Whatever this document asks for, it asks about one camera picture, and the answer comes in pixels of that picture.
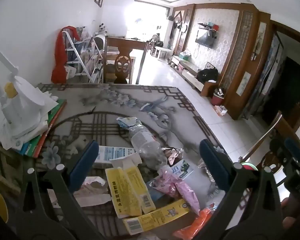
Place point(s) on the crumpled foil wrapper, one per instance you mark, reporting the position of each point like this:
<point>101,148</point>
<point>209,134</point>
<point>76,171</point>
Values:
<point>173,153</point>

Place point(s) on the red cloth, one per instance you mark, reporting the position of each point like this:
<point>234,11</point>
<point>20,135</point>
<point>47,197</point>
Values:
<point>60,55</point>

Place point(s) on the yellow drink carton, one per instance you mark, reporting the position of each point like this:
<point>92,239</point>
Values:
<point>155,217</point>

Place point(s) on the crumpled white paper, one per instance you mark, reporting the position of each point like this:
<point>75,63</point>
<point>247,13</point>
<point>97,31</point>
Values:
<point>92,195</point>

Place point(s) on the person's right hand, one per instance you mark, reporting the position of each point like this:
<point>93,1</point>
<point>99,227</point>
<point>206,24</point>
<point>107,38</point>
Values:
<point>287,212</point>

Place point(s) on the carved wooden chair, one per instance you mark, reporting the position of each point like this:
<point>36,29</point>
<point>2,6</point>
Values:
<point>121,66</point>
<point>255,147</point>

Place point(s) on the low television cabinet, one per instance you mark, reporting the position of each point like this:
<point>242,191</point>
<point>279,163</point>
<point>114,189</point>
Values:
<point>190,72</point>

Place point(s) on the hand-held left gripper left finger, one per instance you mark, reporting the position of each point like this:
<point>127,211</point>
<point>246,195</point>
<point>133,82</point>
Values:
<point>82,167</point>

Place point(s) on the white desk lamp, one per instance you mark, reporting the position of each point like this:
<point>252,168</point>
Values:
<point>3,58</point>

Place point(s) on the small cardboard box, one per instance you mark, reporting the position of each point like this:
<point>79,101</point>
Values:
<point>221,110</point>

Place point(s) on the black bag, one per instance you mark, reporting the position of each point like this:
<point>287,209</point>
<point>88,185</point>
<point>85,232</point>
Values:
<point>207,75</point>

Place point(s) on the orange book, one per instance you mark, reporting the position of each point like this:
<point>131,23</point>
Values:
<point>52,125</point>

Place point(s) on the white paper scrap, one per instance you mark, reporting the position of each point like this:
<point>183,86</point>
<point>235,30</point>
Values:
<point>132,161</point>

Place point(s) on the pile of white papers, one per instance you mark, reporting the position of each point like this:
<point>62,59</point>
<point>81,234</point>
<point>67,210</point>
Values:
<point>38,128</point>

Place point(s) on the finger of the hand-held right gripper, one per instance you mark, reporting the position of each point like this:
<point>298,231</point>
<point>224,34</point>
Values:
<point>293,150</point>

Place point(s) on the orange plastic wrapper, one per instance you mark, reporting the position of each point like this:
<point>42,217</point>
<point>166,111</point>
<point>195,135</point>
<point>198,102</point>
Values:
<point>195,226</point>

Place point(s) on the green and red bin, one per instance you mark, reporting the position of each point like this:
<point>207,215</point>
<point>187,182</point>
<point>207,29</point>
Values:
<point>247,166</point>

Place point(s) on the small green and white carton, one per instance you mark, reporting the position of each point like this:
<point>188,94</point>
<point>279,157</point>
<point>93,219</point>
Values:
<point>182,168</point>

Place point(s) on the blue and white carton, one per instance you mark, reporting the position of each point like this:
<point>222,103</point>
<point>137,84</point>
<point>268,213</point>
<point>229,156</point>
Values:
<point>115,153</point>

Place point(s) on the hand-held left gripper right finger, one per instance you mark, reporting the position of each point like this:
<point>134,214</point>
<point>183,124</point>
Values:
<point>212,162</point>

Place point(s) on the red floor bin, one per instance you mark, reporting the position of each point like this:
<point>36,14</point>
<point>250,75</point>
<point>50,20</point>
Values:
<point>217,100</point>

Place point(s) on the wall television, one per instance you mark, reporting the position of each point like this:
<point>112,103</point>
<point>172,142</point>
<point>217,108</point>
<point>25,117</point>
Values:
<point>205,40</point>

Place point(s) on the pink plastic wrapper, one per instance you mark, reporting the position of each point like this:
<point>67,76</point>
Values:
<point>185,192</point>

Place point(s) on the white metal rack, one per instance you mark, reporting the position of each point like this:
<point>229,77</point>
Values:
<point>78,73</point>

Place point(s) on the crushed clear plastic bottle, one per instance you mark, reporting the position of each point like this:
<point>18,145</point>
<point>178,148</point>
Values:
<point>145,145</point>

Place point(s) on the white low table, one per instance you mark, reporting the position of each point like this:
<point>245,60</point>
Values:
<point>162,52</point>

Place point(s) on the teal box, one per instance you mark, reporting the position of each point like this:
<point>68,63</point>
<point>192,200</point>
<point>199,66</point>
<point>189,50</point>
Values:
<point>185,55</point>

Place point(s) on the flattened yellow cardboard box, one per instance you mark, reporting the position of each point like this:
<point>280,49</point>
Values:
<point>125,190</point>

